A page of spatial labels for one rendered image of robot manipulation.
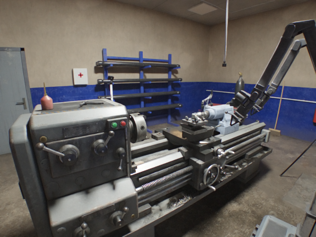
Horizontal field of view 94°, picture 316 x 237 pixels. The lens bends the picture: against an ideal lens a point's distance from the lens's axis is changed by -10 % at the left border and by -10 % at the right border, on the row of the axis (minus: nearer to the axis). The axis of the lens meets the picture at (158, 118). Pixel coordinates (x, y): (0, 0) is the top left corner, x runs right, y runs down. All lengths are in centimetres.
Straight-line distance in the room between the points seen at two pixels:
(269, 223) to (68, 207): 166
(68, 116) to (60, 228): 61
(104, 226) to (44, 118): 74
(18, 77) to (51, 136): 329
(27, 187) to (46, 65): 337
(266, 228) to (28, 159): 186
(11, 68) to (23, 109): 84
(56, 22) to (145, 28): 221
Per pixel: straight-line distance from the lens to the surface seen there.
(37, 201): 117
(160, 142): 176
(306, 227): 162
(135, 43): 480
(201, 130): 148
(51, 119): 100
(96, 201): 112
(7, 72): 424
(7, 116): 432
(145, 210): 150
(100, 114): 102
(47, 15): 441
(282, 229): 193
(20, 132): 103
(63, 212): 112
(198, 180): 156
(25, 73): 419
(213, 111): 201
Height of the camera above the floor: 152
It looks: 15 degrees down
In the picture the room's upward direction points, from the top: straight up
